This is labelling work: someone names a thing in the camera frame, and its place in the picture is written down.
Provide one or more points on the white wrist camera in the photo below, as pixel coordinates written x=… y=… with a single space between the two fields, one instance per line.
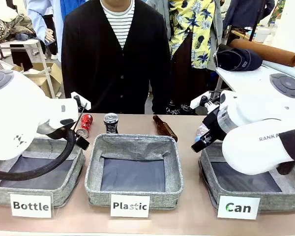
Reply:
x=80 y=98
x=199 y=101

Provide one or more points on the brown glass bottle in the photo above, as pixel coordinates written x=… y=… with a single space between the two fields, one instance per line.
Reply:
x=165 y=128

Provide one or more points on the white Can label card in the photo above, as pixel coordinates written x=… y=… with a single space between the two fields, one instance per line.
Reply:
x=238 y=207

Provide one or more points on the person in yellow floral shirt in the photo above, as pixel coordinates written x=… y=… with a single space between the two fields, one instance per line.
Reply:
x=194 y=37

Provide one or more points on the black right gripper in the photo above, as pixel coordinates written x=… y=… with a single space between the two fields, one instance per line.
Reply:
x=215 y=125

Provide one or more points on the white bucket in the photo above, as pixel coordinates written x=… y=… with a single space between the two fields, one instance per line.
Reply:
x=262 y=34

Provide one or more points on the grey fabric basket can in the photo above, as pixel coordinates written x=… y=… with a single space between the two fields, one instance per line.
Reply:
x=280 y=199

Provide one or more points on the white Plastic label card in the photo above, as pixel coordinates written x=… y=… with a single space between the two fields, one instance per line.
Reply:
x=129 y=206

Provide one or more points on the black drink can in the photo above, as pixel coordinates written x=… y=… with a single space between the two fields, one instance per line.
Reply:
x=110 y=124

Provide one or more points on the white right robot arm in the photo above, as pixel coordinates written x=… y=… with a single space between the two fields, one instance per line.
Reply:
x=258 y=115

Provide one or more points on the clear crushed plastic bottle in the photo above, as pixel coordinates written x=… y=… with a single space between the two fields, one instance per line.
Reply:
x=201 y=129

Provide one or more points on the pile of patterned clothes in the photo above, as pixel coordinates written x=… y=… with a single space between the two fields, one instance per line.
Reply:
x=17 y=27

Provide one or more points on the person in black cardigan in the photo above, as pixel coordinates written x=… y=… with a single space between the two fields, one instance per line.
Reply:
x=100 y=64

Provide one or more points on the white background table frame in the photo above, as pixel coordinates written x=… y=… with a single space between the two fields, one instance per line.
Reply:
x=27 y=42

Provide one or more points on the grey fabric basket bottle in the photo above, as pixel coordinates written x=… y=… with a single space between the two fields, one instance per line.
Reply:
x=49 y=182

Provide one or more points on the crushed red can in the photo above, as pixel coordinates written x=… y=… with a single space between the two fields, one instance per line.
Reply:
x=85 y=125

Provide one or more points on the grey fabric basket plastic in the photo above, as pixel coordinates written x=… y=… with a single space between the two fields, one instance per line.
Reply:
x=134 y=152

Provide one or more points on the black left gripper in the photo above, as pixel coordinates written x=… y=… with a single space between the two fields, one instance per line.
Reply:
x=61 y=132

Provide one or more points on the open cardboard box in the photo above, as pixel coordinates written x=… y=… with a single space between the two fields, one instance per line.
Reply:
x=52 y=76

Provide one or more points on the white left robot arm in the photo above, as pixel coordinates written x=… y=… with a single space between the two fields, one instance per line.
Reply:
x=17 y=108

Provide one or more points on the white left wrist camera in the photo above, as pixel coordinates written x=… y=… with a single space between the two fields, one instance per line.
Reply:
x=80 y=98

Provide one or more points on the brown rolled sheet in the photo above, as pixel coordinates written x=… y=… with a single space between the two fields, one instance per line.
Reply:
x=268 y=50

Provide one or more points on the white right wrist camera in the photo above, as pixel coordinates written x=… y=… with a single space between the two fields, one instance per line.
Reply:
x=199 y=101

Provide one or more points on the navy baseball cap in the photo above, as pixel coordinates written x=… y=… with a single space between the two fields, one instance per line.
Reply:
x=236 y=60

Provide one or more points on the white Bottle label card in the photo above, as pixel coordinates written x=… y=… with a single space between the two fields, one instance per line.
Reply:
x=30 y=206

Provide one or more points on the pale rolled paper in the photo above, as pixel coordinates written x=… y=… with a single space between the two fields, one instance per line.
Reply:
x=285 y=69

